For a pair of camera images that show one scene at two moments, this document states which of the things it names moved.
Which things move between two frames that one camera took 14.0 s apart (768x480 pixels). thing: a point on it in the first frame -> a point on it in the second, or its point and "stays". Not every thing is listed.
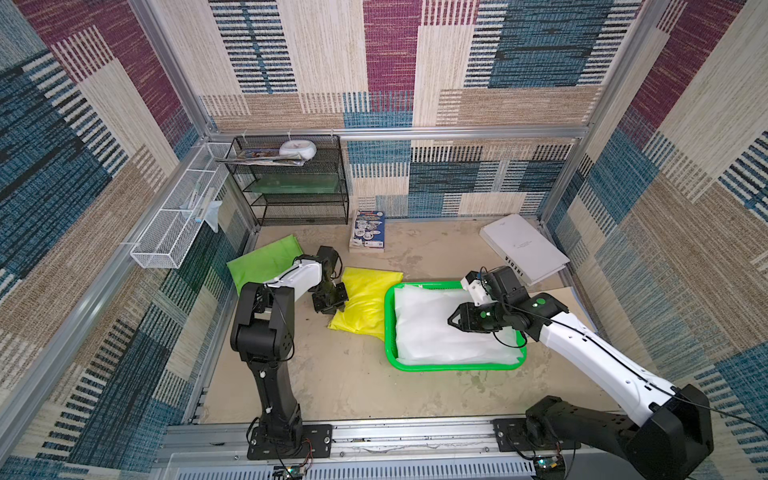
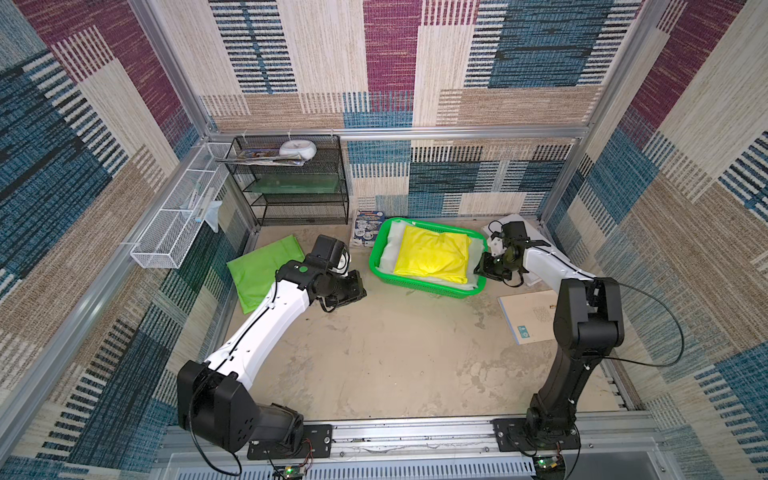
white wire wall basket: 163,243 stays
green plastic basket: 391,341 -> 426,257
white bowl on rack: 306,149 stays
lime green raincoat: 259,265 stays
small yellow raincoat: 364,311 -> 439,255
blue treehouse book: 367,232 stays
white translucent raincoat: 425,335 -> 391,251
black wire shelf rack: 291,180 stays
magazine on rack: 264,157 stays
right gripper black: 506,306 -> 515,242
